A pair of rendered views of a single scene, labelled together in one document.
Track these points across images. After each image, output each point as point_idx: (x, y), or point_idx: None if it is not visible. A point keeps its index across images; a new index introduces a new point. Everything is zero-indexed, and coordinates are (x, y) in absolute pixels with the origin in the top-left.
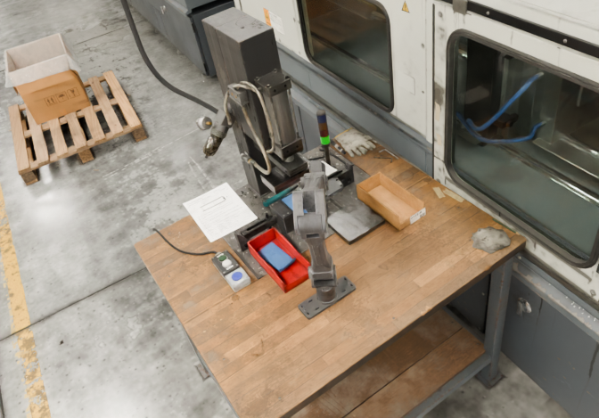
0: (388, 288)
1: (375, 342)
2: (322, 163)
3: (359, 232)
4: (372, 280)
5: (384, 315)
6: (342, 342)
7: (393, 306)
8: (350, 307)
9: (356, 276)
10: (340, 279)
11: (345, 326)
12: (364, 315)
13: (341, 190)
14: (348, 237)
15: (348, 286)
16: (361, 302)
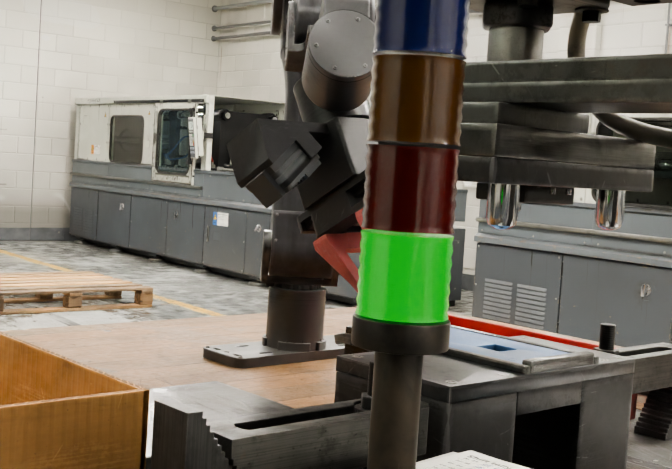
0: (100, 350)
1: (165, 321)
2: (319, 21)
3: (166, 390)
4: (146, 360)
5: (130, 333)
6: (246, 325)
7: (98, 337)
8: (223, 343)
9: (196, 366)
10: (251, 356)
11: (239, 333)
12: (186, 337)
13: (237, 177)
14: (220, 386)
15: (228, 348)
16: (190, 345)
